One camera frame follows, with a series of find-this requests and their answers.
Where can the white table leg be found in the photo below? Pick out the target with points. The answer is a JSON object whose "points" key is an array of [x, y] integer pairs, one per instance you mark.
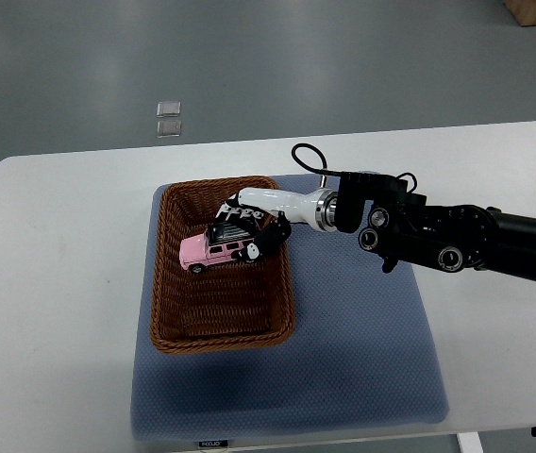
{"points": [[469, 442]]}

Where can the upper floor metal plate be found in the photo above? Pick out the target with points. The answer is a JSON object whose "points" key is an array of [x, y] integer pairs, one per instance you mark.
{"points": [[168, 109]]}

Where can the lower floor metal plate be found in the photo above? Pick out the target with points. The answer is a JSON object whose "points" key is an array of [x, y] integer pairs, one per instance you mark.
{"points": [[169, 128]]}

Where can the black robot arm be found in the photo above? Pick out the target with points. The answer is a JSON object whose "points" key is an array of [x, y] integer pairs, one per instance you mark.
{"points": [[394, 222]]}

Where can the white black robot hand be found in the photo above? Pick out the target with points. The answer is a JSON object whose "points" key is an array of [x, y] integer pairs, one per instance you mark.
{"points": [[316, 209]]}

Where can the floor metal plate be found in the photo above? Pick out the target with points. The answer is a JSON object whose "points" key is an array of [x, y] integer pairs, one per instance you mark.
{"points": [[168, 109], [169, 128]]}

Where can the brown wicker basket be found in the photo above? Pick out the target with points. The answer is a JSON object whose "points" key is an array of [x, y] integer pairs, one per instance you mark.
{"points": [[227, 307]]}

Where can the pink toy car black roof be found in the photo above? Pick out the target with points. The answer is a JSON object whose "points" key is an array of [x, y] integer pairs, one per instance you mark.
{"points": [[218, 244]]}

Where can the blue grey mat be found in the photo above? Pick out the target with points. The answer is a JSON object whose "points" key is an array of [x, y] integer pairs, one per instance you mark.
{"points": [[361, 355]]}

